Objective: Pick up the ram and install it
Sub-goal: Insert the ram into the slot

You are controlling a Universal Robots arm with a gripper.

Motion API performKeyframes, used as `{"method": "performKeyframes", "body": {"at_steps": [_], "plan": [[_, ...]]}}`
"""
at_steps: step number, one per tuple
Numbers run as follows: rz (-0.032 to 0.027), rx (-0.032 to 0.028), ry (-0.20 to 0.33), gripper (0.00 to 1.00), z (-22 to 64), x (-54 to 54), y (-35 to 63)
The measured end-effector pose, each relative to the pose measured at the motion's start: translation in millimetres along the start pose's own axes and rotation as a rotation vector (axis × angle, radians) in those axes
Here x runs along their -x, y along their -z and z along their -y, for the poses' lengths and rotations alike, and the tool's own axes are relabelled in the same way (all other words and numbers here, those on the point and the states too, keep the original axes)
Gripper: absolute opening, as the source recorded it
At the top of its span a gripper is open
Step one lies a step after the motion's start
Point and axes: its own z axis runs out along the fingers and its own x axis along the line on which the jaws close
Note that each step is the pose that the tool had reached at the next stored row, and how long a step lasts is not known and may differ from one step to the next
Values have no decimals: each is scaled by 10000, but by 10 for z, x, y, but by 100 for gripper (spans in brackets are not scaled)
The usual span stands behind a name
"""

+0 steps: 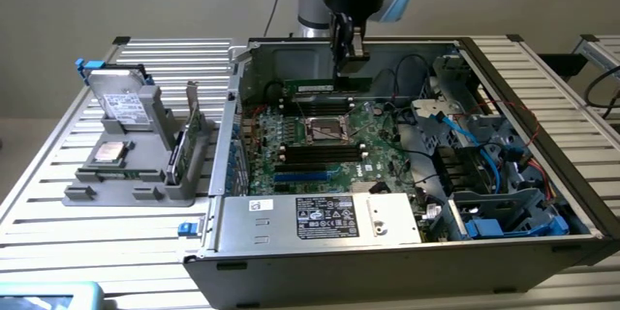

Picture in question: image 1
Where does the open black PC case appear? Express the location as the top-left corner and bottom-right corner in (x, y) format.
(182, 36), (620, 295)

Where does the black looped wire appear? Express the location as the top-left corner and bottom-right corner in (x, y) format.
(389, 53), (430, 102)

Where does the green RAM stick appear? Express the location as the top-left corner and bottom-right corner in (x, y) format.
(94, 169), (146, 181)
(281, 76), (374, 96)

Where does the black box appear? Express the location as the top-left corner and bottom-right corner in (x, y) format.
(536, 53), (582, 78)

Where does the blue case latch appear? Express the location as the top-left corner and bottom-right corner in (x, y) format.
(176, 219), (200, 239)

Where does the CPU socket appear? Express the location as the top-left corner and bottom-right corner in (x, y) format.
(296, 115), (353, 144)

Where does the black expansion slot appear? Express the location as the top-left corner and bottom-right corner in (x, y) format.
(274, 163), (329, 174)

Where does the silver power supply unit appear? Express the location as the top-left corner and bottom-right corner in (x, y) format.
(214, 193), (421, 253)

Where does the thin red wire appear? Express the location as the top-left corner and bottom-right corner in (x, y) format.
(462, 102), (542, 152)

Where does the aluminium slat side table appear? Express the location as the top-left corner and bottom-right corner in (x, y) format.
(570, 33), (620, 72)

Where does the grey parts rack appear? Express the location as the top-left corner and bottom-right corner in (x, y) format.
(61, 84), (220, 208)

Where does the blue disk bay tray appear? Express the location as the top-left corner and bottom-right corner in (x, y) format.
(460, 214), (568, 241)

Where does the black RAM slot bank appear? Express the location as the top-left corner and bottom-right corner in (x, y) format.
(281, 96), (358, 117)
(278, 142), (365, 165)

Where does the teal plastic box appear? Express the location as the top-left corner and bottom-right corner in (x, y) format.
(0, 280), (105, 310)

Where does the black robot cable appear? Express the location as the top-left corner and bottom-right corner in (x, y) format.
(262, 0), (285, 37)

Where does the green motherboard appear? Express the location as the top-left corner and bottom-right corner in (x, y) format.
(246, 100), (418, 195)

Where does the grey metal disk cage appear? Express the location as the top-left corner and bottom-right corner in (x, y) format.
(409, 52), (505, 147)

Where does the blue expansion slot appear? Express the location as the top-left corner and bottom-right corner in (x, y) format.
(272, 172), (329, 183)

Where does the thick black cable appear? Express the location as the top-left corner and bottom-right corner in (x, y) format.
(584, 69), (620, 121)

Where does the silver hard disk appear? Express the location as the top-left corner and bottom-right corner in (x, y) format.
(86, 68), (152, 126)

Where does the blue disk bracket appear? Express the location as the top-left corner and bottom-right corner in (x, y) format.
(74, 57), (106, 88)

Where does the graphics card with metal bracket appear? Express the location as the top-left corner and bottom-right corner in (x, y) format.
(162, 80), (205, 184)

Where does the blue SATA wire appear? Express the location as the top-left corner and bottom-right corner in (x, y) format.
(476, 142), (510, 200)
(433, 110), (474, 145)

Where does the silver CPU chip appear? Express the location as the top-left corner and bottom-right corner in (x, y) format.
(93, 140), (133, 163)

